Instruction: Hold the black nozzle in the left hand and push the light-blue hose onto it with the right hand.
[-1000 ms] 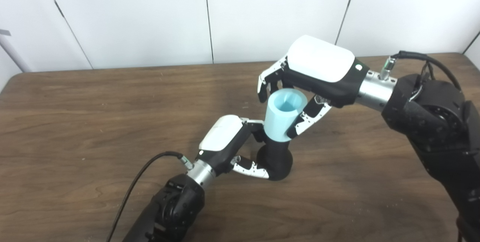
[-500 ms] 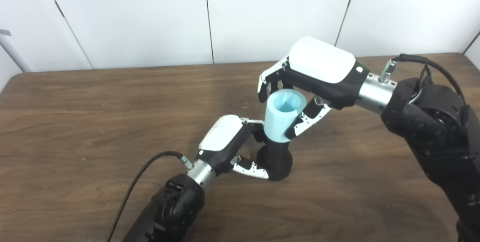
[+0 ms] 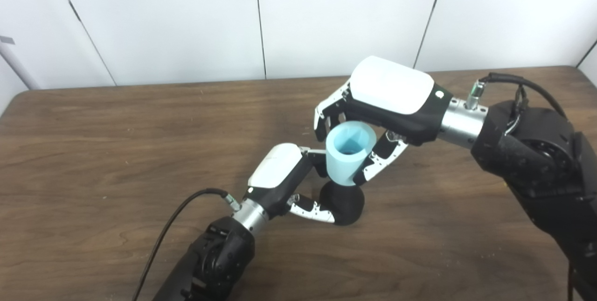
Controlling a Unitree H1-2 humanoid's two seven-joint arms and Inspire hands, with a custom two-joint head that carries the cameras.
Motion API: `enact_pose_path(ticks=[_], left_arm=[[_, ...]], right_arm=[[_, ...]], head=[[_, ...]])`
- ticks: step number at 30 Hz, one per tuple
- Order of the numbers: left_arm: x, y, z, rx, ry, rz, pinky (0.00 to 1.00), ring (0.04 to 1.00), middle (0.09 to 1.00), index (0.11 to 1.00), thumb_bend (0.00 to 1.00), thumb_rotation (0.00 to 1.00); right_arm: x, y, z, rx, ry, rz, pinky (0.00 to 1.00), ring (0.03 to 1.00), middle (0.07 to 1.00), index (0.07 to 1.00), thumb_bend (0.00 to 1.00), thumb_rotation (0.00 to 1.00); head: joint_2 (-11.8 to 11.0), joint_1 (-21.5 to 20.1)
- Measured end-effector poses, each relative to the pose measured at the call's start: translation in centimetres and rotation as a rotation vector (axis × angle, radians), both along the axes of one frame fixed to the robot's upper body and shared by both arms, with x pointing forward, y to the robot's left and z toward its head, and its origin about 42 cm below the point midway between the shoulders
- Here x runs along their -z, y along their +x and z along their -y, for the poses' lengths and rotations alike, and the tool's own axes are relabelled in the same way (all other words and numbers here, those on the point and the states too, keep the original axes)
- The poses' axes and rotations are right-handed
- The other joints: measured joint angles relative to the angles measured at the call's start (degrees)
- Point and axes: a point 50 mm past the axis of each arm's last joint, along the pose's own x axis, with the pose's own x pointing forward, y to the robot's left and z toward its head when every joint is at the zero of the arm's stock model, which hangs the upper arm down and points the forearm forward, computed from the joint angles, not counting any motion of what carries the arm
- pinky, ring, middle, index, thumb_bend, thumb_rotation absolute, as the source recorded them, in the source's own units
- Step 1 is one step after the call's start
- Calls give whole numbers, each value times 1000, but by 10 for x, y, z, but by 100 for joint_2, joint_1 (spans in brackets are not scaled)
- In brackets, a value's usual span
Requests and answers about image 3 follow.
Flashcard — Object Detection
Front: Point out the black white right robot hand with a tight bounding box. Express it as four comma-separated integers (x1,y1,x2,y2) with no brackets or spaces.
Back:
313,56,454,187

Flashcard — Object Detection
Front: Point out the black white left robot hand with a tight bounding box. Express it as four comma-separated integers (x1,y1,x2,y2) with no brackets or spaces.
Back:
243,143,336,224

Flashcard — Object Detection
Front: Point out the light blue cylinder cup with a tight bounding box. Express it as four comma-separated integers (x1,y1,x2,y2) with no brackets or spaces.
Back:
326,121,377,186

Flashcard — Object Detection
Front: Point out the black funnel-shaped nozzle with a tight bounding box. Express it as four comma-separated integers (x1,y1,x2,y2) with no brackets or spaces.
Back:
319,180,365,226

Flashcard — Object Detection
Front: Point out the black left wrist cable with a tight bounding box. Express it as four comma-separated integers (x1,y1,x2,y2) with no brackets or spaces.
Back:
132,188,242,301

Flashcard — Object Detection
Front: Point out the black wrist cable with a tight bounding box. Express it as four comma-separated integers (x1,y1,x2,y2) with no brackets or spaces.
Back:
132,188,242,301
465,72,567,134

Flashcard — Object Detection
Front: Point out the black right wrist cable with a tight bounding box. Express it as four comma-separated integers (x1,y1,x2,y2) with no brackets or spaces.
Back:
465,72,567,134

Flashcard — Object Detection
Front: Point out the white corner post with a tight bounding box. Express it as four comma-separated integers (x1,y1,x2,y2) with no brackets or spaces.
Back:
0,35,42,91

